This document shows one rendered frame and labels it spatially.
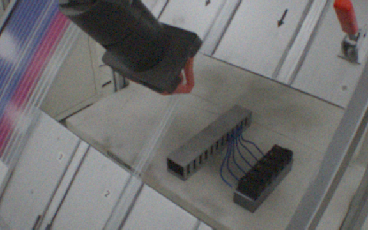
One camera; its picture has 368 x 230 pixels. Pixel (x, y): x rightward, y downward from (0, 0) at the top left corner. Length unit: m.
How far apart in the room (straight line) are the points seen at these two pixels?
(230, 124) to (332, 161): 0.52
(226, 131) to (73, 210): 0.44
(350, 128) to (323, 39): 0.11
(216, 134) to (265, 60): 0.42
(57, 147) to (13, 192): 0.12
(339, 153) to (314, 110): 0.68
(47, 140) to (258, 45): 0.35
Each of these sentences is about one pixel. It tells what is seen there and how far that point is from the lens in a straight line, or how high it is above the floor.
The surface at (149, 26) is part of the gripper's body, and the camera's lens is 0.34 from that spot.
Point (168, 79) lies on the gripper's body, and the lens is 0.35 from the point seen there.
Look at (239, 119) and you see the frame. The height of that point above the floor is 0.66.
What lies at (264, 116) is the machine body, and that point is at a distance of 0.99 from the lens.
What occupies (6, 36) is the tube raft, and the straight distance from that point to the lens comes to 0.78.
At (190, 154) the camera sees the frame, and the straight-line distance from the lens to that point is 0.78.
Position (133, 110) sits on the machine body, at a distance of 1.00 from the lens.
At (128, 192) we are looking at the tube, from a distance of 0.46.
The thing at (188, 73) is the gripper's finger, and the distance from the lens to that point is 0.43.
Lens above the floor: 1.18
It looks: 35 degrees down
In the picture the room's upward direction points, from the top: straight up
